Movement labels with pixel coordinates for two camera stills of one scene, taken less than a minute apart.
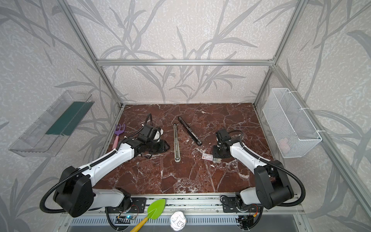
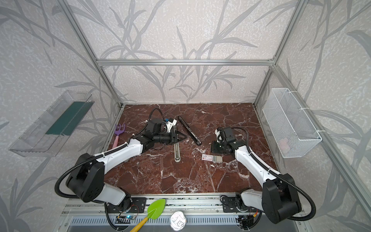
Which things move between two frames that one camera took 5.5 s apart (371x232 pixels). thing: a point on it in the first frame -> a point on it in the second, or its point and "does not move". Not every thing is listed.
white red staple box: x=209 y=157 does not move
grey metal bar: x=177 y=150 does not move
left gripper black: x=158 y=146 -> x=175 y=137
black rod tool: x=189 y=132 does not move
